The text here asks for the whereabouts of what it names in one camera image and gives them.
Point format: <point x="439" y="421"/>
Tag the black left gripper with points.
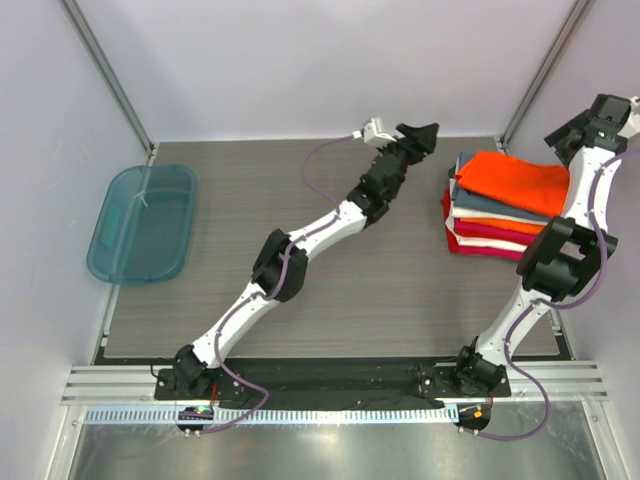
<point x="407" y="147"/>

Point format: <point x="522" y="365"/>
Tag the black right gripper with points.
<point x="570" y="135"/>

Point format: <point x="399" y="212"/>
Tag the orange t-shirt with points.
<point x="540" y="189"/>
<point x="505" y="227"/>

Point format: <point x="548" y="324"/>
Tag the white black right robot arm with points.
<point x="567" y="261"/>

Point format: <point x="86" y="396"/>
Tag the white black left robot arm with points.
<point x="279" y="271"/>

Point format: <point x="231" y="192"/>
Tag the folded blue-grey t-shirt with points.
<point x="468" y="200"/>

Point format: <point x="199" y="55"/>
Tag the folded orange t-shirt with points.
<point x="505" y="227"/>

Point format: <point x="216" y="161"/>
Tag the folded magenta t-shirt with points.
<point x="472" y="234"/>

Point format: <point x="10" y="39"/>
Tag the teal plastic bin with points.
<point x="143" y="229"/>

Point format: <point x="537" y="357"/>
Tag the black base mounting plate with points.
<point x="375" y="383"/>

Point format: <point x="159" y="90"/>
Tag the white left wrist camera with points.
<point x="373" y="134"/>

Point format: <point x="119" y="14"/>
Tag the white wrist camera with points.
<point x="632" y="126"/>
<point x="373" y="134"/>

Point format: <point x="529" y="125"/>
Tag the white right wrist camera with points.
<point x="632" y="126"/>

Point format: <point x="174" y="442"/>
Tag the right aluminium frame post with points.
<point x="574" y="18"/>

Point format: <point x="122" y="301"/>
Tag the aluminium frame post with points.
<point x="574" y="18"/>
<point x="97" y="55"/>

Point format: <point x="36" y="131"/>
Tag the slotted grey cable duct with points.
<point x="192" y="416"/>

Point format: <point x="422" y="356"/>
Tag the left aluminium frame post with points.
<point x="97" y="55"/>

